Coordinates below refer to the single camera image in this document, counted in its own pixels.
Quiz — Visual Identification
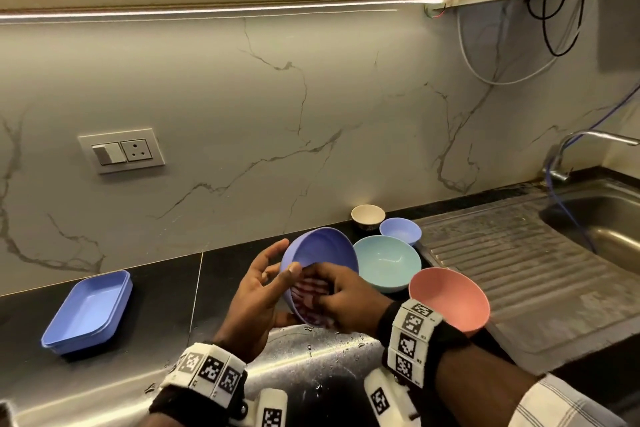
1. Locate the person's right hand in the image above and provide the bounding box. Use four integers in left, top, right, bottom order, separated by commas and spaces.
299, 261, 393, 338

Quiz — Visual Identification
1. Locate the person's left hand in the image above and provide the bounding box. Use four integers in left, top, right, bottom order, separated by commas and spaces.
215, 238, 303, 365

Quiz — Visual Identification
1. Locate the red checkered cloth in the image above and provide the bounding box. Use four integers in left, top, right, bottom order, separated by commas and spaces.
291, 276, 333, 328

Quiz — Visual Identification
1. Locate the teal bowl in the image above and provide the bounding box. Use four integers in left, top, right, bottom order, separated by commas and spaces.
353, 235, 423, 294

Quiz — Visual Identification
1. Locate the large blue bowl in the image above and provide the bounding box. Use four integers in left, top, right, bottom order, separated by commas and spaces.
279, 227, 360, 328

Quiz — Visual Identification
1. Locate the small blue bowl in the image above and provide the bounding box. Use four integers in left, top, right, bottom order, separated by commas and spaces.
379, 217, 423, 246

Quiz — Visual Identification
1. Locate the small cream bowl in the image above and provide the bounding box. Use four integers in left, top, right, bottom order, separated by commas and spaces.
350, 203, 387, 232

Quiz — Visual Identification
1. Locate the pink bowl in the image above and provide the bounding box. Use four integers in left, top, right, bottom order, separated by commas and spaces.
408, 267, 491, 334

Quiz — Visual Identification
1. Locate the person's right forearm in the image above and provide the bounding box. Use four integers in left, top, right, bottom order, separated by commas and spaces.
435, 344, 543, 427

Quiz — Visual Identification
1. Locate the right wrist marker band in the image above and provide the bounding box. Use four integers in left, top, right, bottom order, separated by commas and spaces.
375, 299, 471, 389

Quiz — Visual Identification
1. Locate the wrist marker band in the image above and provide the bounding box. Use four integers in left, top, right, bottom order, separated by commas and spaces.
375, 299, 471, 389
149, 343, 249, 427

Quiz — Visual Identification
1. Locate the left wrist marker band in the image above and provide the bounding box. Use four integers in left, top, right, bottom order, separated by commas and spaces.
149, 343, 249, 427

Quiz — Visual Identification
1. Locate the steel sink with drainboard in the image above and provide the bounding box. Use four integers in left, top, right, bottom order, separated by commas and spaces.
415, 176, 640, 375

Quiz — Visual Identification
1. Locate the blue rectangular tray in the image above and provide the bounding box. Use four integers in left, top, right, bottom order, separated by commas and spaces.
41, 270, 134, 356

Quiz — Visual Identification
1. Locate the striped shirt sleeve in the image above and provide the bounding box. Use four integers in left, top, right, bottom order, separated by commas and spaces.
507, 374, 629, 427

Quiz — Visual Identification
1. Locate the steel faucet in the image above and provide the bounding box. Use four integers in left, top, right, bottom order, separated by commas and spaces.
542, 129, 640, 183

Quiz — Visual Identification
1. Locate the LED light strip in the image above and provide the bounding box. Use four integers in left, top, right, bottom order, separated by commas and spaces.
0, 0, 449, 21

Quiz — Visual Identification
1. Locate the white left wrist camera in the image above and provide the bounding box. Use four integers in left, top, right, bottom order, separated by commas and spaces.
245, 388, 289, 427

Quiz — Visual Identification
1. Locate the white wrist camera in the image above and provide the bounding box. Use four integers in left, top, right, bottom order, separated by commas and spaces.
245, 388, 289, 427
363, 368, 421, 427

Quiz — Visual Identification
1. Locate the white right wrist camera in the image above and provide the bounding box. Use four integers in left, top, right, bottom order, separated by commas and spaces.
363, 368, 421, 427

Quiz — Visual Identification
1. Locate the white wall switch socket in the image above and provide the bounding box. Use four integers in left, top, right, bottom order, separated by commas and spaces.
77, 127, 167, 175

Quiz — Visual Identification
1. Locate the blue hose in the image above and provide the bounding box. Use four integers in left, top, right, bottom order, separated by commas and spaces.
545, 83, 640, 255

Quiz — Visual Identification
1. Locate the white cable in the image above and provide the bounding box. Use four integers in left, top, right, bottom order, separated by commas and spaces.
456, 1, 586, 86

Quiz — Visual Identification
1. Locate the black cable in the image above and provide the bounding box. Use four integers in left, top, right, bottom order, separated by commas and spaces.
525, 0, 587, 57

